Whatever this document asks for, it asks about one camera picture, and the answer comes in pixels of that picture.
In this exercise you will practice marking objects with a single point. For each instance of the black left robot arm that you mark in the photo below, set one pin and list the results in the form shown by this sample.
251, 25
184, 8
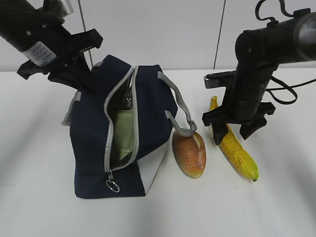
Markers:
21, 25

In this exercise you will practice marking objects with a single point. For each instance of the navy blue lunch bag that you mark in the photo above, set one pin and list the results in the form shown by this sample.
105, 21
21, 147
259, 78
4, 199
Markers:
158, 109

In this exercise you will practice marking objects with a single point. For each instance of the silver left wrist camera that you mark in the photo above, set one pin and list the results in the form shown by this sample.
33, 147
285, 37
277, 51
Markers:
64, 8

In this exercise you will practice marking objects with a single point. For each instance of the yellow banana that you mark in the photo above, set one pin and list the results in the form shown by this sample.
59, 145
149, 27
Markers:
238, 157

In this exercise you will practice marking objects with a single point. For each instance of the bread roll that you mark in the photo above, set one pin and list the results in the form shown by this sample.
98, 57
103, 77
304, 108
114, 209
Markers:
190, 153

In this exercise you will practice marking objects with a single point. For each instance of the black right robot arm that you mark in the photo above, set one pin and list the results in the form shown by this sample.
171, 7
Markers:
259, 53

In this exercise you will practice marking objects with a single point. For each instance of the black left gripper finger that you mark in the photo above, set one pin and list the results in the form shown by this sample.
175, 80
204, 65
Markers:
66, 77
82, 74

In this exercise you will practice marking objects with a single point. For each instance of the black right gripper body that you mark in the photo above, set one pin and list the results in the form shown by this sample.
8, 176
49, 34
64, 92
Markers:
217, 114

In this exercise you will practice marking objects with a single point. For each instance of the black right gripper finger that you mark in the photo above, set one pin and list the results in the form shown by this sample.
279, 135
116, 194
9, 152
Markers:
220, 130
247, 130

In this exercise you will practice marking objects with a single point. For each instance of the green lidded glass container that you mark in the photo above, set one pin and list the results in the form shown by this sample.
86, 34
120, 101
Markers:
123, 139

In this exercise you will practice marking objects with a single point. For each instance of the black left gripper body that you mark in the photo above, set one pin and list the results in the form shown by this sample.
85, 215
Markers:
56, 51

